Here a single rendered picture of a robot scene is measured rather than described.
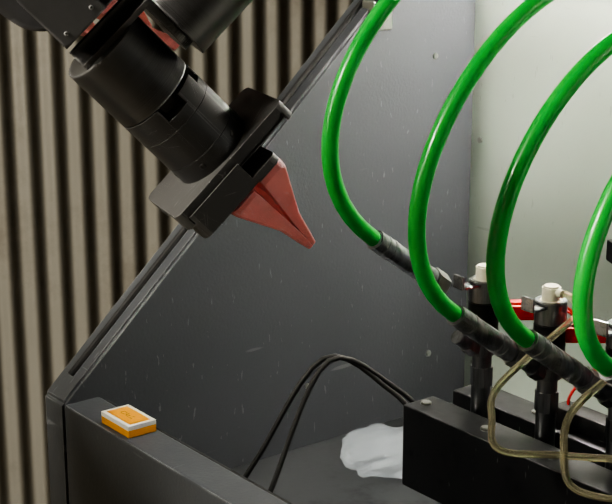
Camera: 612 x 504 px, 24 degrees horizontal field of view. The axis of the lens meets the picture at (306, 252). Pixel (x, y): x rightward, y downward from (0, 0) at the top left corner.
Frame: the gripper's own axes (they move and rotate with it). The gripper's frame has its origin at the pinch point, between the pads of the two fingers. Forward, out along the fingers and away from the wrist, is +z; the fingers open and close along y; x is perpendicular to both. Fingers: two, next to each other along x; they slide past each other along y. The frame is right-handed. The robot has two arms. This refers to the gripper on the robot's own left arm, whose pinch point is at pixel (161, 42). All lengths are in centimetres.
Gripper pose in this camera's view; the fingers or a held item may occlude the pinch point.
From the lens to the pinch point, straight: 121.6
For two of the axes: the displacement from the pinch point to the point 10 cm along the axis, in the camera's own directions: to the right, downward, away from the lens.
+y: -4.5, 0.1, 8.9
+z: 6.9, 6.4, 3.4
